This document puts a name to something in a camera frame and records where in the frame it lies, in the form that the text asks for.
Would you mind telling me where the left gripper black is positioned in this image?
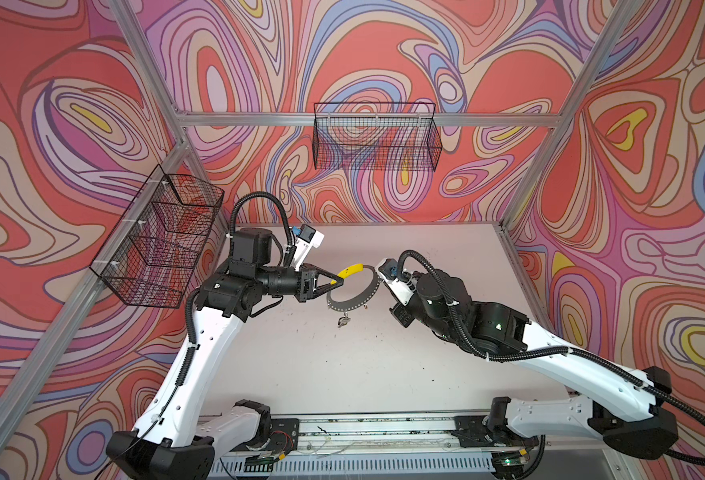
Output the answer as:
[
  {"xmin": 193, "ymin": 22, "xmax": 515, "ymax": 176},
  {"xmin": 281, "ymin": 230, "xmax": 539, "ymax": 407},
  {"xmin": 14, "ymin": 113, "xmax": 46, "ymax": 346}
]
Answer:
[{"xmin": 255, "ymin": 264, "xmax": 344, "ymax": 306}]

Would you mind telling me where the metal keyring disc yellow handle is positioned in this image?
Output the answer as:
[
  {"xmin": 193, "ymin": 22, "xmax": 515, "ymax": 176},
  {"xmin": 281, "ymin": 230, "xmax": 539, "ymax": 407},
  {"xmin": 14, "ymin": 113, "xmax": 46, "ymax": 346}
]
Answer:
[{"xmin": 326, "ymin": 263, "xmax": 380, "ymax": 313}]

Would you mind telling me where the key with black tag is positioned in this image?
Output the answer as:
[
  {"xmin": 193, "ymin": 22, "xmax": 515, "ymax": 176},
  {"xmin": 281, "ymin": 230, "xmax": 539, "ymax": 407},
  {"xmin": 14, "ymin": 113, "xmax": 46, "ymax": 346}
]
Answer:
[{"xmin": 338, "ymin": 313, "xmax": 350, "ymax": 328}]

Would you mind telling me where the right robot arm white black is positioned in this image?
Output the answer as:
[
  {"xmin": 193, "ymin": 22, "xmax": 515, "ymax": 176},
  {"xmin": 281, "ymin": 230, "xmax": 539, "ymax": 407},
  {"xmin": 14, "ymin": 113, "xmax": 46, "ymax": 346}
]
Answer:
[{"xmin": 375, "ymin": 250, "xmax": 705, "ymax": 467}]

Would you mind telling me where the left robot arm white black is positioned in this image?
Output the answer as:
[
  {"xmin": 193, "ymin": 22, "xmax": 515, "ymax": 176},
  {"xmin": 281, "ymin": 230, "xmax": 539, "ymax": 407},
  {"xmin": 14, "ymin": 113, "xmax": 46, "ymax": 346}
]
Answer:
[{"xmin": 106, "ymin": 192, "xmax": 344, "ymax": 479}]

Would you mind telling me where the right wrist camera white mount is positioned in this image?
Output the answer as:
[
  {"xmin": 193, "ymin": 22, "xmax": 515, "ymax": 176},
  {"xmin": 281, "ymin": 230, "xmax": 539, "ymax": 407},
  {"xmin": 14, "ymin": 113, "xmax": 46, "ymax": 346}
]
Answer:
[{"xmin": 375, "ymin": 258, "xmax": 415, "ymax": 306}]

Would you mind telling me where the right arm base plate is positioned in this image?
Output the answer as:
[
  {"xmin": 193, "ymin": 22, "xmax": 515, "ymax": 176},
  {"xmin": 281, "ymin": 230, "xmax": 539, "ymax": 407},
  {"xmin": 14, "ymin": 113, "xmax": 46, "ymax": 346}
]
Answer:
[{"xmin": 449, "ymin": 415, "xmax": 539, "ymax": 448}]

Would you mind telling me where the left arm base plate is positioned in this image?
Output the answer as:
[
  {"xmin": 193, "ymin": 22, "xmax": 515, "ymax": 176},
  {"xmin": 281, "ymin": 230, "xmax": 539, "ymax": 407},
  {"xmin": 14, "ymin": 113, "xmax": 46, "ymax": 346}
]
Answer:
[{"xmin": 244, "ymin": 418, "xmax": 300, "ymax": 457}]

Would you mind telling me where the black wire basket back wall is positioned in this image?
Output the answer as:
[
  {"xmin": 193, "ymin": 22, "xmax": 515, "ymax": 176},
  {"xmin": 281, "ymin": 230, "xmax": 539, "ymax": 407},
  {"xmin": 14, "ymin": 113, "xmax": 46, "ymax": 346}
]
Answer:
[{"xmin": 312, "ymin": 101, "xmax": 443, "ymax": 173}]

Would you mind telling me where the black wire basket wall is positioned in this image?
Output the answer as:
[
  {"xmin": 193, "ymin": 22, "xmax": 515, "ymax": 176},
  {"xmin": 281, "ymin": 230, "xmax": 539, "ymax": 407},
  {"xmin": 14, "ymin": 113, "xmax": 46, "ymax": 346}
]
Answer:
[
  {"xmin": 90, "ymin": 166, "xmax": 224, "ymax": 309},
  {"xmin": 312, "ymin": 101, "xmax": 443, "ymax": 173}
]

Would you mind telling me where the black wire basket left wall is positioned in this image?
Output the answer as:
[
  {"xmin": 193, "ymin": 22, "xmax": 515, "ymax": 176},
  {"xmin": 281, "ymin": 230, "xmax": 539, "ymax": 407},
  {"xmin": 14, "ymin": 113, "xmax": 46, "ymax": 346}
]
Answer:
[{"xmin": 90, "ymin": 166, "xmax": 224, "ymax": 309}]

